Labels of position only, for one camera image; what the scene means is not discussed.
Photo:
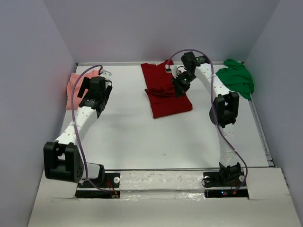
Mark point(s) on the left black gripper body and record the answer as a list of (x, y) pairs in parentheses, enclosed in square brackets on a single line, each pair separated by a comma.
[(82, 87)]

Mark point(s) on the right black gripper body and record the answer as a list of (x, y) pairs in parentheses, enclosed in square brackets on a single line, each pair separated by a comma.
[(179, 86)]

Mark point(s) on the red t shirt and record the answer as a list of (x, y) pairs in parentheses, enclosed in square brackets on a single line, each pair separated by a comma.
[(161, 92)]

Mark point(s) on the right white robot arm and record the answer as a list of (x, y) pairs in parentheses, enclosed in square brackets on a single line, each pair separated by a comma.
[(223, 114)]

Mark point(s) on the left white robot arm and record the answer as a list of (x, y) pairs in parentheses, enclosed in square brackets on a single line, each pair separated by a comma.
[(63, 158)]

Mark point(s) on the pink t shirt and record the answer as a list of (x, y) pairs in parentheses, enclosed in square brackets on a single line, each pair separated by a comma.
[(70, 86)]

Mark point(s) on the green t shirt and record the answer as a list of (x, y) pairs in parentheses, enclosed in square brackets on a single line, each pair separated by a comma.
[(236, 78)]

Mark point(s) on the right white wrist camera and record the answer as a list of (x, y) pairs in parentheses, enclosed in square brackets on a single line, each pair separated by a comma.
[(173, 70)]

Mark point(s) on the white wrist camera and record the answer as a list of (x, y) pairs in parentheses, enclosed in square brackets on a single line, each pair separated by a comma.
[(105, 73), (173, 70)]

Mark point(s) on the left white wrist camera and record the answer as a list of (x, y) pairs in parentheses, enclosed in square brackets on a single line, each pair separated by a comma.
[(105, 73)]

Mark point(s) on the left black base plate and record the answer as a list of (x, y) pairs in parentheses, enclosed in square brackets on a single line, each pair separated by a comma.
[(109, 188)]

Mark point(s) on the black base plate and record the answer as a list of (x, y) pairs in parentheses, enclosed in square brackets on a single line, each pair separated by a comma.
[(109, 188), (216, 188)]

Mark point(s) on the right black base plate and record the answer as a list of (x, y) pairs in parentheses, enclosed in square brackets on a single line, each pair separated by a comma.
[(216, 188)]

